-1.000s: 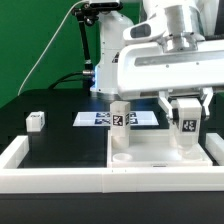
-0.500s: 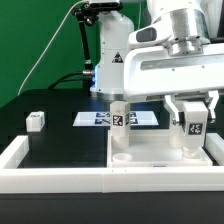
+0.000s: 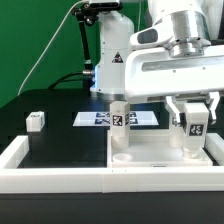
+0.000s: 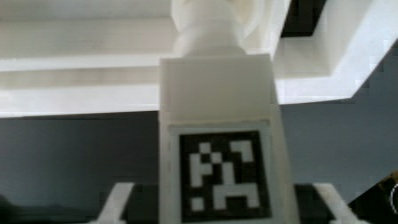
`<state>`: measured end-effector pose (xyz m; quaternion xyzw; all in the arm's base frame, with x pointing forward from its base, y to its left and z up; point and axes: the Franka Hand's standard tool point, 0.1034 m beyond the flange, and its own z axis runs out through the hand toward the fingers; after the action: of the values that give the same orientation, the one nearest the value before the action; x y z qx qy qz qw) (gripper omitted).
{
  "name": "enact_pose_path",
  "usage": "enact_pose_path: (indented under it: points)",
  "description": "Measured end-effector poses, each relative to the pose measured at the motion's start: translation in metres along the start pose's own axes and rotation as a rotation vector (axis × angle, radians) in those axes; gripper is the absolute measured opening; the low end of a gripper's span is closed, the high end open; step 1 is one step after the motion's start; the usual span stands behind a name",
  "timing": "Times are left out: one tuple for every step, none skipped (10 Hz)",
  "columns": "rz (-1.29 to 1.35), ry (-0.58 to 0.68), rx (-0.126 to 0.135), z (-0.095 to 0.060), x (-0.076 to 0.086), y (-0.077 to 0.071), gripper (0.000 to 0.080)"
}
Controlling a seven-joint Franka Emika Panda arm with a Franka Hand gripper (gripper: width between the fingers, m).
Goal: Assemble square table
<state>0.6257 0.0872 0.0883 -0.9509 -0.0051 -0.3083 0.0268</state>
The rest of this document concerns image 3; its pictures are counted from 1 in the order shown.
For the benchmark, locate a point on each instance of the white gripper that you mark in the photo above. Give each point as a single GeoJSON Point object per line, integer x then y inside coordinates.
{"type": "Point", "coordinates": [152, 75]}

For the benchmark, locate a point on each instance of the white square table top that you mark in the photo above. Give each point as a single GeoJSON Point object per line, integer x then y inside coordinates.
{"type": "Point", "coordinates": [151, 148]}

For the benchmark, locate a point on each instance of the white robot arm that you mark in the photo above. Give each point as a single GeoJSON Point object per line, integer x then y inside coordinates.
{"type": "Point", "coordinates": [191, 25]}

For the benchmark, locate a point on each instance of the white sheet with tags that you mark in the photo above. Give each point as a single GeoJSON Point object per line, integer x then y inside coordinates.
{"type": "Point", "coordinates": [137, 118]}

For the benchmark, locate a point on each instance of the white U-shaped fence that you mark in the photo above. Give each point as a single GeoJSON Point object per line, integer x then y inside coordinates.
{"type": "Point", "coordinates": [14, 180]}

